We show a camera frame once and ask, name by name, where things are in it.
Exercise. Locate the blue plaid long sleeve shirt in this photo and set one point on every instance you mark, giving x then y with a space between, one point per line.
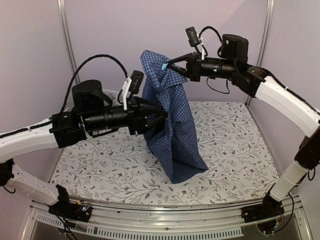
174 141

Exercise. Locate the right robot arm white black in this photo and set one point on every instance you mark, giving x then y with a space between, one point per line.
260 83

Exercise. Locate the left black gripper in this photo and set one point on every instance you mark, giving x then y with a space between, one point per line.
138 122

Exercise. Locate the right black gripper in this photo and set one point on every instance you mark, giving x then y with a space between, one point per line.
194 74

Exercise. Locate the floral patterned table mat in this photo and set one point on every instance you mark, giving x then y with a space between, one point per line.
120 168

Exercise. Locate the aluminium front rail frame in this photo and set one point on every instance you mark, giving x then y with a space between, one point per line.
115 221

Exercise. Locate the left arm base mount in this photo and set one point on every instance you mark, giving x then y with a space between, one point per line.
79 211

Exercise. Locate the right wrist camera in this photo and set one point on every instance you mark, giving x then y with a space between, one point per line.
193 38

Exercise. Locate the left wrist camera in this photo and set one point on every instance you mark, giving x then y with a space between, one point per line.
136 81

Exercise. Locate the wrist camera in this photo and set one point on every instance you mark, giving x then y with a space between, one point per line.
136 81
193 38

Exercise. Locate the aluminium corner post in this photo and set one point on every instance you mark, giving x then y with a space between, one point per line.
268 20
66 34

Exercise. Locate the light blue clothes tag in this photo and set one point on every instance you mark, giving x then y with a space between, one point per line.
164 66

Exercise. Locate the white plastic basket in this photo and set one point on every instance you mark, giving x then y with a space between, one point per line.
113 95

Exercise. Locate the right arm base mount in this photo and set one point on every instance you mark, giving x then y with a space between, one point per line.
266 209

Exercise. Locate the left aluminium corner post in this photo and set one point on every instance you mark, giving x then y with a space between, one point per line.
66 34

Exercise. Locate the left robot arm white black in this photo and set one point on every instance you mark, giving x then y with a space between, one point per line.
93 115

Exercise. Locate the right aluminium corner post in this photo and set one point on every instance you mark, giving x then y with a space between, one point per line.
268 20

